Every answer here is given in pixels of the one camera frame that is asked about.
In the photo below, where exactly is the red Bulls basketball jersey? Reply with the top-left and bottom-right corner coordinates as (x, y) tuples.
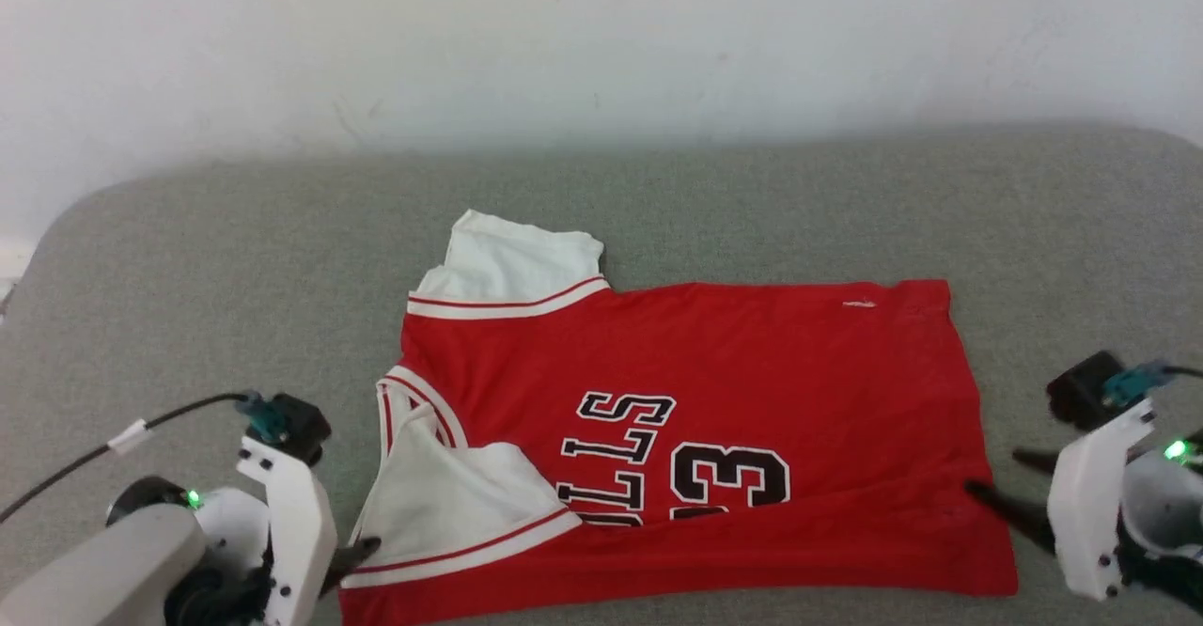
(337, 209), (1022, 626)

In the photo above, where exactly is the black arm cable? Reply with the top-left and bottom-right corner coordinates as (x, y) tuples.
(1102, 360), (1203, 408)
(0, 390), (289, 526)

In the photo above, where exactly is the grey fabric sofa cushion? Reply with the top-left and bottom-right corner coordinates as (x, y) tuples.
(0, 122), (1203, 626)

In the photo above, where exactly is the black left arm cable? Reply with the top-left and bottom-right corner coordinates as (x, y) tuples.
(0, 390), (289, 526)

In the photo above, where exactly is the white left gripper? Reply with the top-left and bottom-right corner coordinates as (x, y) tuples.
(235, 436), (383, 626)

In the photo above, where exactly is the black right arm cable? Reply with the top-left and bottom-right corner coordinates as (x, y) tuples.
(1102, 360), (1203, 408)

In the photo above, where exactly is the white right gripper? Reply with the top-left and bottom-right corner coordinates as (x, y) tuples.
(964, 399), (1158, 603)

